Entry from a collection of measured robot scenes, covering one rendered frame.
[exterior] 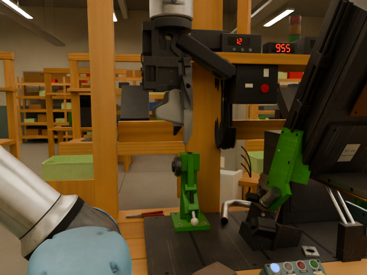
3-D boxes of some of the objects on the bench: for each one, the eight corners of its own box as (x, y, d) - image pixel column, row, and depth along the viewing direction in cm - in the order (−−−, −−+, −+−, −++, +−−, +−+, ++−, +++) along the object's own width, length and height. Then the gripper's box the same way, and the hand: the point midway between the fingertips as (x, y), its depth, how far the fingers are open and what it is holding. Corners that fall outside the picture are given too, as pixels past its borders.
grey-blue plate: (368, 256, 86) (372, 211, 84) (362, 257, 86) (366, 211, 84) (345, 241, 95) (348, 200, 94) (340, 242, 95) (343, 201, 93)
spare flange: (319, 258, 85) (319, 255, 85) (305, 257, 86) (305, 254, 86) (314, 249, 91) (314, 246, 91) (301, 247, 91) (301, 245, 91)
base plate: (492, 251, 93) (492, 245, 93) (148, 286, 76) (148, 278, 75) (383, 205, 134) (383, 201, 134) (143, 221, 117) (143, 216, 116)
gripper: (141, 34, 58) (142, 134, 61) (143, 4, 41) (146, 148, 43) (183, 36, 60) (183, 133, 62) (203, 7, 42) (202, 146, 44)
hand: (183, 137), depth 53 cm, fingers open, 12 cm apart
